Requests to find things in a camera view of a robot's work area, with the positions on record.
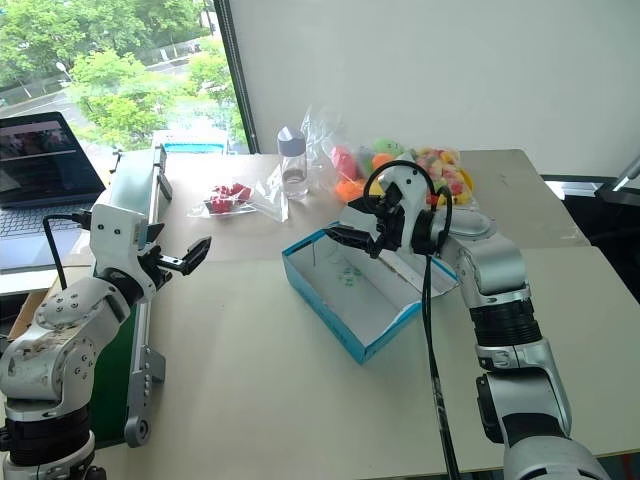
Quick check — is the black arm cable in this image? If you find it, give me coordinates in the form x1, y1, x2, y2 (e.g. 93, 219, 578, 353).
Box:
362, 159, 462, 480
42, 211, 94, 292

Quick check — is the dark window frame post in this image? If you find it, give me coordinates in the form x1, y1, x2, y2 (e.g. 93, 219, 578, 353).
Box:
213, 0, 262, 155

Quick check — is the blue white cardboard box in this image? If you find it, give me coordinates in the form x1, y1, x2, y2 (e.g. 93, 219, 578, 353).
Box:
280, 204, 461, 366

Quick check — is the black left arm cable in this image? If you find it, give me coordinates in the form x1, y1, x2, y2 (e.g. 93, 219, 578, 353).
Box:
42, 211, 94, 292

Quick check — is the clear jar with grey lid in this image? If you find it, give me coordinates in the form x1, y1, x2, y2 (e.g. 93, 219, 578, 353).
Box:
276, 125, 312, 200

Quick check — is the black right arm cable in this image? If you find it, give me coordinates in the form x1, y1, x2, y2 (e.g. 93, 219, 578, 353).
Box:
362, 159, 462, 480

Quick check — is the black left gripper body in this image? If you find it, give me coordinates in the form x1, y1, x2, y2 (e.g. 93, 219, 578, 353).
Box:
134, 244, 184, 297

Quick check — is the blue and white tray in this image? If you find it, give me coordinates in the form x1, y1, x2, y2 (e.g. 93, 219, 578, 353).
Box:
149, 130, 232, 157

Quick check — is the brown cardboard sheet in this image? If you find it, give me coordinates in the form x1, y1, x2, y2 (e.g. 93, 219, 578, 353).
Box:
8, 243, 97, 342

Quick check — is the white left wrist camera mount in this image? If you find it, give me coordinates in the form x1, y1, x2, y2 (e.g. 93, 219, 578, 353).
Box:
89, 203, 172, 303

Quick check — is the green conveyor belt unit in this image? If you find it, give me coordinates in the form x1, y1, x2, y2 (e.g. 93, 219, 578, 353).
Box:
88, 143, 174, 450

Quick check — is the black furniture with silver bar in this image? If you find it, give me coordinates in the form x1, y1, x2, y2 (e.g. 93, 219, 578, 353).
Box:
539, 149, 640, 307

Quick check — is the clear bag of colourful toys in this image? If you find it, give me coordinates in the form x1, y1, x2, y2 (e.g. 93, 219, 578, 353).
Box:
298, 106, 416, 204

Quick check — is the plastic bag with red pieces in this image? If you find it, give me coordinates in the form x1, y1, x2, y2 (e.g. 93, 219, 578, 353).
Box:
186, 177, 290, 224

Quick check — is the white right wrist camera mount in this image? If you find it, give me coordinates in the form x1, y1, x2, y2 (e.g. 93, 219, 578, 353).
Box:
378, 161, 442, 257

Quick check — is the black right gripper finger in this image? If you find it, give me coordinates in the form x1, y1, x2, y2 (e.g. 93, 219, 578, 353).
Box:
324, 225, 375, 252
347, 195, 383, 216

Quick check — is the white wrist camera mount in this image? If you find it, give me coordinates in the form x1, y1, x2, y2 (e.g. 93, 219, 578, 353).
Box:
89, 203, 172, 303
378, 161, 442, 257

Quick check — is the black laptop computer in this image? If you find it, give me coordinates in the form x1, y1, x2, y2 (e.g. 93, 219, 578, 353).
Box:
0, 111, 108, 275

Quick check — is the bag of colourful candy pieces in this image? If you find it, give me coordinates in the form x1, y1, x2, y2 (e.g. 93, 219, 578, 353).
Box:
412, 144, 477, 206

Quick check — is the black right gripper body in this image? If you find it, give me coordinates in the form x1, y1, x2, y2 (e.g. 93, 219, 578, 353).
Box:
368, 182, 409, 260

